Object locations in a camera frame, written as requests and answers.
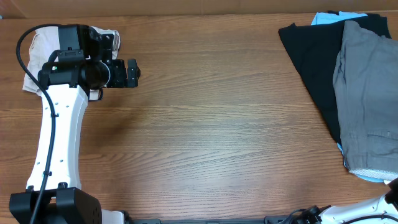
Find grey shorts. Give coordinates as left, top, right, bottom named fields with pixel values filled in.
left=333, top=21, right=397, bottom=181

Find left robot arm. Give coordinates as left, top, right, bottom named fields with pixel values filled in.
left=9, top=24, right=141, bottom=223

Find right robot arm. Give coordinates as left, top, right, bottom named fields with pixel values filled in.
left=292, top=179, right=397, bottom=224

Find folded beige shorts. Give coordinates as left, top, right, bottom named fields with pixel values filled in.
left=22, top=26, right=121, bottom=101

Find black garment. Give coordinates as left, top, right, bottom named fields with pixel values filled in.
left=277, top=11, right=392, bottom=145

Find light blue garment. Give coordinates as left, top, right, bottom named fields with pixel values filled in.
left=311, top=11, right=368, bottom=26

